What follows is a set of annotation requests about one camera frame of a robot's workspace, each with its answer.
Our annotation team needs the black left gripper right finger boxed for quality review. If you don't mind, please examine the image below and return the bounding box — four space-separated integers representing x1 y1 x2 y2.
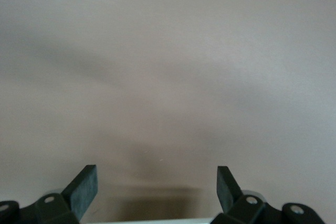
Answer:
209 166 327 224

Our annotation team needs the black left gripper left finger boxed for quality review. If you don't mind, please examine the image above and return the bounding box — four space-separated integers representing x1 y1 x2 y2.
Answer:
0 164 99 224

